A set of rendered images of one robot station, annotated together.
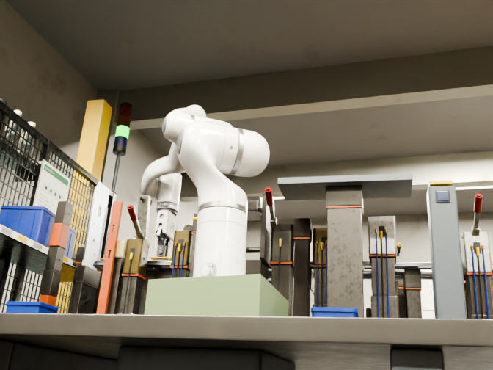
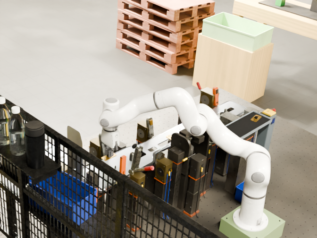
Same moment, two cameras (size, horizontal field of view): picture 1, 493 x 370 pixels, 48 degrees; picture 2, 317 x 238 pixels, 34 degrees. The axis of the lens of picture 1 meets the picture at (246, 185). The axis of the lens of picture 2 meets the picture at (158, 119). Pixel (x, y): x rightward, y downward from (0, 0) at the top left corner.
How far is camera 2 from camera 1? 3.13 m
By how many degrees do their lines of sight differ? 80
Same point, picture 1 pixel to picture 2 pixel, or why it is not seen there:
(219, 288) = (275, 231)
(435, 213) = (269, 128)
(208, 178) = (264, 188)
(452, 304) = not seen: hidden behind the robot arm
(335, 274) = (240, 167)
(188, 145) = (266, 182)
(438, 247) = (266, 141)
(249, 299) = (281, 229)
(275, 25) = not seen: outside the picture
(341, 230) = not seen: hidden behind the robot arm
